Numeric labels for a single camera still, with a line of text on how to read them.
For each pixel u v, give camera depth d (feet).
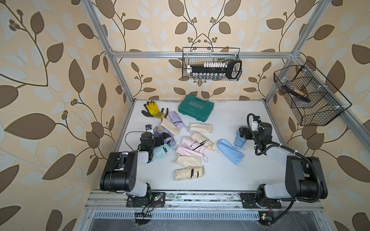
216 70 2.83
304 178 1.42
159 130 3.24
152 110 3.67
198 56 2.99
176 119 3.49
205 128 3.34
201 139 3.07
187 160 2.81
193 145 2.99
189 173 2.63
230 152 2.92
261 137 2.34
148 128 2.74
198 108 3.60
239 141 3.07
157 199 2.42
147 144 2.39
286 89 2.47
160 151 2.91
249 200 2.42
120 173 1.47
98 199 2.50
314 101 2.39
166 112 3.66
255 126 2.69
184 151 2.92
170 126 3.36
